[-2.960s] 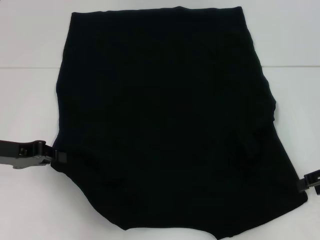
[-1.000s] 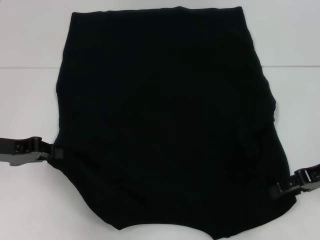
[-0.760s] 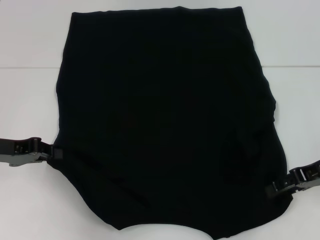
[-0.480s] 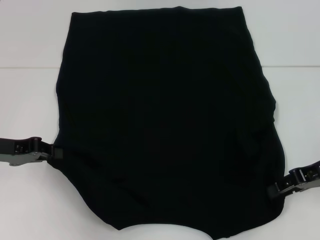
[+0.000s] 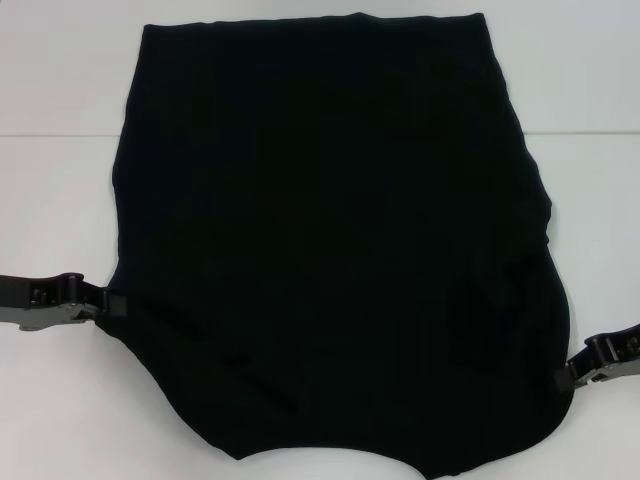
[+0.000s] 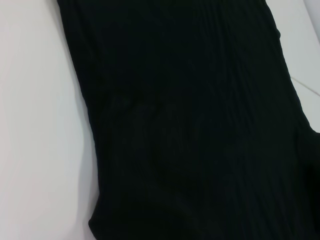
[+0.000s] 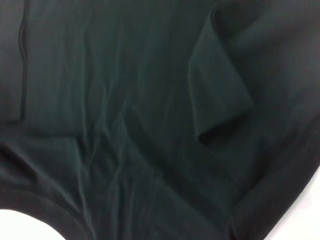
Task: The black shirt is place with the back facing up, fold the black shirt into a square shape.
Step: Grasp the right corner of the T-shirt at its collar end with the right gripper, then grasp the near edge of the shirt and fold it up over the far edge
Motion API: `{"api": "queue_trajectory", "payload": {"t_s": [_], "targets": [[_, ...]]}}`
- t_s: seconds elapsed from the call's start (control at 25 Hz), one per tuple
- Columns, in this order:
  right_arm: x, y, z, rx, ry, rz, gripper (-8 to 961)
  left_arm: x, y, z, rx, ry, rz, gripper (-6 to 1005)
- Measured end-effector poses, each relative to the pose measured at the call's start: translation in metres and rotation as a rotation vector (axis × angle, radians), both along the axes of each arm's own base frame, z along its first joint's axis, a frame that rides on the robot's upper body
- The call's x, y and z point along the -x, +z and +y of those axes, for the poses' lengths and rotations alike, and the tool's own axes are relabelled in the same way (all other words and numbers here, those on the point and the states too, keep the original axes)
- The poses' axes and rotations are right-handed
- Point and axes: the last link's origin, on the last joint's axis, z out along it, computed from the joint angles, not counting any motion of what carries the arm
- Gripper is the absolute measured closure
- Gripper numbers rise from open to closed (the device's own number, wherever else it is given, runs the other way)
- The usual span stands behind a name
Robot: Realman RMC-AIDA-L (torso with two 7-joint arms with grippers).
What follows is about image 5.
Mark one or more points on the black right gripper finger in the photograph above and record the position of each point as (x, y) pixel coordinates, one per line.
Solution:
(570, 377)

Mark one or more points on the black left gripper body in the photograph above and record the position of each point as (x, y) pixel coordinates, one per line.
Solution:
(40, 300)

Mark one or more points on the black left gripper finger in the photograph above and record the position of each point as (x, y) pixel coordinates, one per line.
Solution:
(114, 306)

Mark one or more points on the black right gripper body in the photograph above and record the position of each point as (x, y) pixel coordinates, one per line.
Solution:
(617, 357)

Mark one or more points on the black shirt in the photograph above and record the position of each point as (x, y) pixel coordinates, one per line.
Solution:
(325, 225)

